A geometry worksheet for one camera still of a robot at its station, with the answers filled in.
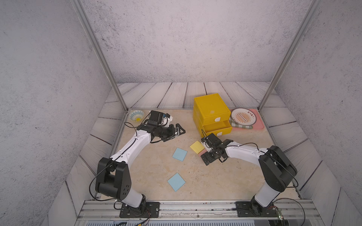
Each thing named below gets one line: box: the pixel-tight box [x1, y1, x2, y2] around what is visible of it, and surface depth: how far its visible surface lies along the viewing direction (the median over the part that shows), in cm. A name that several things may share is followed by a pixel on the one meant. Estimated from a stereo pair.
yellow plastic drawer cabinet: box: [193, 93, 232, 138], surface depth 93 cm
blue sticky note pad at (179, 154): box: [171, 147, 189, 162], surface depth 96 cm
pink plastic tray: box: [229, 108, 265, 130], surface depth 111 cm
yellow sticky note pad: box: [189, 140, 205, 155], surface depth 98 cm
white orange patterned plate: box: [230, 107, 257, 127], surface depth 116 cm
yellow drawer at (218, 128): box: [202, 120, 233, 137], surface depth 94 cm
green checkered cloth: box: [229, 117, 254, 130], surface depth 110 cm
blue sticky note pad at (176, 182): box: [166, 172, 186, 193], surface depth 84 cm
